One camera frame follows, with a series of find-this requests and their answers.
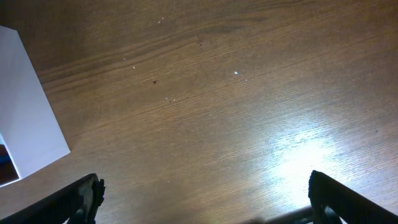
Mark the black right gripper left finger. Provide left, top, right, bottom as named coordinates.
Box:
left=1, top=174, right=105, bottom=224

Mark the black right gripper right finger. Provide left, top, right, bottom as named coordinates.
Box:
left=308, top=170, right=397, bottom=224

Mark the white cardboard box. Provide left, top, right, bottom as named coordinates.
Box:
left=1, top=27, right=70, bottom=187

